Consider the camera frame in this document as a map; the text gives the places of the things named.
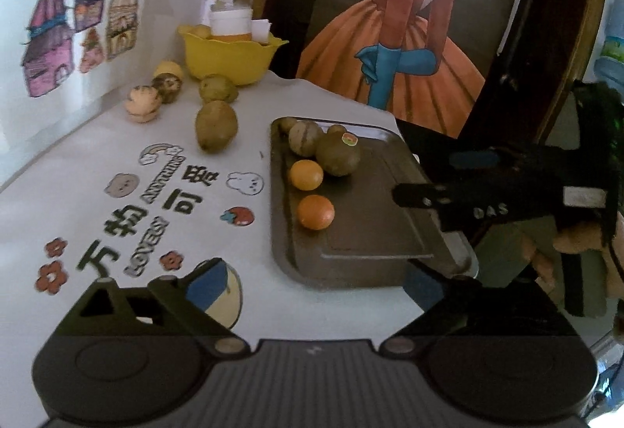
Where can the green mango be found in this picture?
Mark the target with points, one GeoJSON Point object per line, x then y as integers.
{"type": "Point", "coordinates": [217, 125]}
{"type": "Point", "coordinates": [218, 88]}

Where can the small striped pepino melon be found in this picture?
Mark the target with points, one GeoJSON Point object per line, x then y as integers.
{"type": "Point", "coordinates": [142, 103]}

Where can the round green fruit with sticker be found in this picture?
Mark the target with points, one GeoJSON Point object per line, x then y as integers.
{"type": "Point", "coordinates": [338, 157]}

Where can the yellow lemon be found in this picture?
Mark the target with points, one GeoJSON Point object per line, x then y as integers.
{"type": "Point", "coordinates": [169, 67]}

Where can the yellow scalloped bowl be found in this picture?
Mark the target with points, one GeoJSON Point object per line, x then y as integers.
{"type": "Point", "coordinates": [229, 62]}

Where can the person's right hand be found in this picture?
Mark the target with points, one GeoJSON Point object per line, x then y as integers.
{"type": "Point", "coordinates": [585, 235]}

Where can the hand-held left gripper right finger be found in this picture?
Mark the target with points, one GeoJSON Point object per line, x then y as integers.
{"type": "Point", "coordinates": [421, 286]}

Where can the white folded paper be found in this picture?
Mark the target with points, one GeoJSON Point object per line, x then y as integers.
{"type": "Point", "coordinates": [261, 30]}

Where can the white lidded jar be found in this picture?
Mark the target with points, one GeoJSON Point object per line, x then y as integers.
{"type": "Point", "coordinates": [230, 23]}

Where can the dark striped pepino melon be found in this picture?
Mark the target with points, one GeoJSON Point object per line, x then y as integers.
{"type": "Point", "coordinates": [166, 87]}

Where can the wall poster orange dress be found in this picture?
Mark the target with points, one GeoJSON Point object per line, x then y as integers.
{"type": "Point", "coordinates": [404, 42]}

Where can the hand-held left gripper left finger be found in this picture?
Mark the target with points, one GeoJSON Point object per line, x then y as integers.
{"type": "Point", "coordinates": [209, 284]}

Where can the pale yellow fruit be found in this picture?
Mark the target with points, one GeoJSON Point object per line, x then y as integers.
{"type": "Point", "coordinates": [200, 32]}

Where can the metal tray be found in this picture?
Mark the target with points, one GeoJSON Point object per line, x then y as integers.
{"type": "Point", "coordinates": [370, 233]}

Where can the small brown kiwi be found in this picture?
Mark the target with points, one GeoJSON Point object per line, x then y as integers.
{"type": "Point", "coordinates": [336, 129]}
{"type": "Point", "coordinates": [286, 124]}

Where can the small orange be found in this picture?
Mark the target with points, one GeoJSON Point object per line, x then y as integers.
{"type": "Point", "coordinates": [316, 212]}
{"type": "Point", "coordinates": [306, 175]}

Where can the large striped pepino melon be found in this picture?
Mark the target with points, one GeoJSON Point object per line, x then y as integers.
{"type": "Point", "coordinates": [304, 139]}

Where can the blue water jug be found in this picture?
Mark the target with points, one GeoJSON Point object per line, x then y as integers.
{"type": "Point", "coordinates": [612, 47]}

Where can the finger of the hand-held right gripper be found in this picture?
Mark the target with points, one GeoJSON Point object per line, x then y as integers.
{"type": "Point", "coordinates": [470, 160]}
{"type": "Point", "coordinates": [419, 198]}

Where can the houses drawing sheet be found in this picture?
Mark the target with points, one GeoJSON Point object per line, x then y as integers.
{"type": "Point", "coordinates": [58, 28]}

